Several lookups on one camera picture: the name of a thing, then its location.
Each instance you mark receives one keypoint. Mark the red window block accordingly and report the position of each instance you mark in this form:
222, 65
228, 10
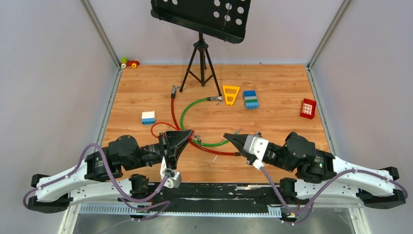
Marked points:
308, 108

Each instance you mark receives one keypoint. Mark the red padlock with thin cable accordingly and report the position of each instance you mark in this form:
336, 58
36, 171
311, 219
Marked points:
162, 123

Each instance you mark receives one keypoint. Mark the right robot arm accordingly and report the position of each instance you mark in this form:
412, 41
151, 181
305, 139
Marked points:
298, 171

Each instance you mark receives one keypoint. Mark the green cable lock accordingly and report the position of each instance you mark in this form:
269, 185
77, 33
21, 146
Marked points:
185, 113

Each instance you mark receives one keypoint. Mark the yellow triangular plastic piece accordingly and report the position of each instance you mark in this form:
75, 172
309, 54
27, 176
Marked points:
230, 94

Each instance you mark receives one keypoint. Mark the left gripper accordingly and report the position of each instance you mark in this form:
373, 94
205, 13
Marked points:
172, 152

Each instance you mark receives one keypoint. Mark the white blue block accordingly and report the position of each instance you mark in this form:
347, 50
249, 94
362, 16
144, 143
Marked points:
148, 118

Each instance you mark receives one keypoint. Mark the toy car red green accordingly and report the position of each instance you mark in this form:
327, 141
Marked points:
125, 62

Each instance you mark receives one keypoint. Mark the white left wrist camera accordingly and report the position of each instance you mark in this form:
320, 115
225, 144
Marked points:
172, 177

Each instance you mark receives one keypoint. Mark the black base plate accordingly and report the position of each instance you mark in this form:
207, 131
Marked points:
218, 198

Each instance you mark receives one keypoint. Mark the thick red cable lock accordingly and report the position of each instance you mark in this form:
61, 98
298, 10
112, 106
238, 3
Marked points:
173, 94

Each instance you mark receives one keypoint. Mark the blue green stacked blocks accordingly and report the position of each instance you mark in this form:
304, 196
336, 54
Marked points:
250, 100

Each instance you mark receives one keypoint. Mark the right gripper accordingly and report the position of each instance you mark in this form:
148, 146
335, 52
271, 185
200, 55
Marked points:
238, 141

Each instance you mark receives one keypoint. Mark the small key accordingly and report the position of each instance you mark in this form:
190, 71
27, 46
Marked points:
197, 139

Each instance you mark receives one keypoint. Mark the black music stand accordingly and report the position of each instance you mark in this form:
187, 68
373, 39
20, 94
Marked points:
222, 19

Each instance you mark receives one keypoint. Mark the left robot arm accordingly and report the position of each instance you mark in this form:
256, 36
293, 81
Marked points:
99, 175

